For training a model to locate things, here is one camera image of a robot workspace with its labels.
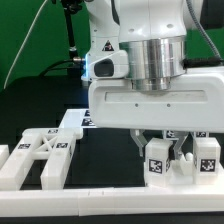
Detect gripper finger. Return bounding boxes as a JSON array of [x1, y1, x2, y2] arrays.
[[173, 131, 189, 160], [130, 129, 146, 156]]

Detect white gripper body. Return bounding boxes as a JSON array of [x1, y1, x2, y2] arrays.
[[88, 68, 224, 133]]

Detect white chair seat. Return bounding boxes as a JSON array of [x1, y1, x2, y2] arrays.
[[144, 151, 224, 188]]

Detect white chair back frame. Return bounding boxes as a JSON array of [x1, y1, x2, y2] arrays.
[[0, 128, 79, 191]]

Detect white tagged cube left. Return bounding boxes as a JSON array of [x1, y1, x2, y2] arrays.
[[163, 130, 177, 140]]

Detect white tagged cube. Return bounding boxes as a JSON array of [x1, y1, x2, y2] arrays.
[[163, 130, 177, 140], [193, 132, 209, 138]]

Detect white tagged cube right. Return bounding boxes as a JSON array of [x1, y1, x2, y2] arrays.
[[193, 132, 209, 138]]

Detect white U-shaped obstacle fence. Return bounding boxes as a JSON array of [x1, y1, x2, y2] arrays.
[[0, 159, 224, 218]]

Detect white part at left edge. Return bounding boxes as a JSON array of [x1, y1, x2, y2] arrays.
[[0, 145, 9, 169]]

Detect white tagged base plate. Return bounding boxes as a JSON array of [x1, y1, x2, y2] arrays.
[[59, 108, 95, 139]]

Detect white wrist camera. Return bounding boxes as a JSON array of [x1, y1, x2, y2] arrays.
[[87, 50, 129, 79]]

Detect black cables at base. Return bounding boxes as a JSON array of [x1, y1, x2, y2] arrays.
[[39, 57, 87, 78]]

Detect grey braided cable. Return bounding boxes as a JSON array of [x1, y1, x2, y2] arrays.
[[181, 0, 224, 69]]

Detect black camera stand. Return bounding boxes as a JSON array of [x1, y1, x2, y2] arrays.
[[60, 0, 83, 76]]

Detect white cable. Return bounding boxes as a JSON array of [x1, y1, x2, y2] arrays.
[[3, 0, 50, 90]]

